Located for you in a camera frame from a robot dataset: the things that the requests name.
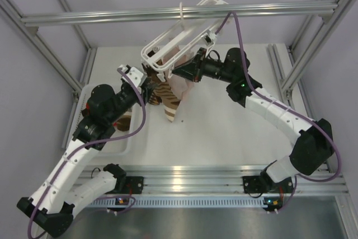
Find brown yellow argyle sock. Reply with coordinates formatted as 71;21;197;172
141;59;168;106

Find pink sheer socks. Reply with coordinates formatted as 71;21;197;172
162;46;194;100

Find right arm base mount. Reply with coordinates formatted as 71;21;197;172
242;175;266;194

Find brown beige striped sock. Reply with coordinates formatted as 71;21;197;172
149;82;181;123

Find white plastic basket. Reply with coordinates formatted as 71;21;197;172
60;82;136;156

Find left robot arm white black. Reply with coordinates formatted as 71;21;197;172
17;79;156;238

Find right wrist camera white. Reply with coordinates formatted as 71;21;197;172
201;30;218;46

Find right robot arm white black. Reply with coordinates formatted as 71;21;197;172
172;48;334;193

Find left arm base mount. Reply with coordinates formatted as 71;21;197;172
120;176;144;195

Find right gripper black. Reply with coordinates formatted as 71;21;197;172
173;48;235;84

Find white plastic clip hanger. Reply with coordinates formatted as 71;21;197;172
141;3;223;82

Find aluminium crossbar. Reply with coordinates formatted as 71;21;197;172
21;0;338;26

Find slotted cable duct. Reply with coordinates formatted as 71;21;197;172
86;194;280;209

